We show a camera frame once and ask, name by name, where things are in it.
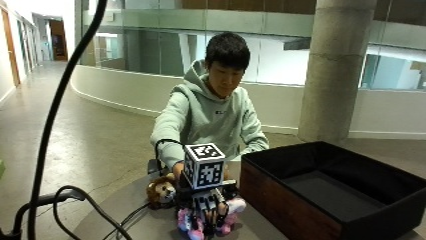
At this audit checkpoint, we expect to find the pink soft toy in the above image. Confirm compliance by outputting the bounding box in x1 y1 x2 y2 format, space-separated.
175 197 247 240

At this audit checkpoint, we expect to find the white marker cube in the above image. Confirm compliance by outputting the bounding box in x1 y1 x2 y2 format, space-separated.
182 142 227 191

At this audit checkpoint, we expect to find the brown lion soft toy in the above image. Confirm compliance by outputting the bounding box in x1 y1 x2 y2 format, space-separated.
145 172 178 210

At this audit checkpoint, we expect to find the black chair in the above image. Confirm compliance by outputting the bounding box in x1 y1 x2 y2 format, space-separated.
146 158 163 176

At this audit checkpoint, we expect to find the dark box with wooden side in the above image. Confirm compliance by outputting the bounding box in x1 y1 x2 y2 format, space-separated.
238 140 426 240

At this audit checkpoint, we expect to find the the person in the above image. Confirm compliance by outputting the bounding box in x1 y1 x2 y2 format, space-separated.
149 31 270 181

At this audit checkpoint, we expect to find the concrete column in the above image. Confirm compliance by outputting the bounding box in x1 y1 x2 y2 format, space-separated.
297 0 378 145

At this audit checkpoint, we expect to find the glass balustrade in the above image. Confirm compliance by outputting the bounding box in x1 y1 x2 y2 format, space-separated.
73 0 426 92

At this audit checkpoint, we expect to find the black cable on table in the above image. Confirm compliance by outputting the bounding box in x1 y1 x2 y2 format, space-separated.
102 201 151 240

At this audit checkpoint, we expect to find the thin black glove cable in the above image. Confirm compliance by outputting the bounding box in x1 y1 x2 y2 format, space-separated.
153 138 186 178

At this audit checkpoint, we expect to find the black looped cable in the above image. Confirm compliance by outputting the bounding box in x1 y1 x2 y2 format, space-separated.
0 185 133 240

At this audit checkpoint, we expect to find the thick black cable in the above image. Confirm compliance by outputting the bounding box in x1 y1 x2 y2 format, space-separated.
26 0 109 240

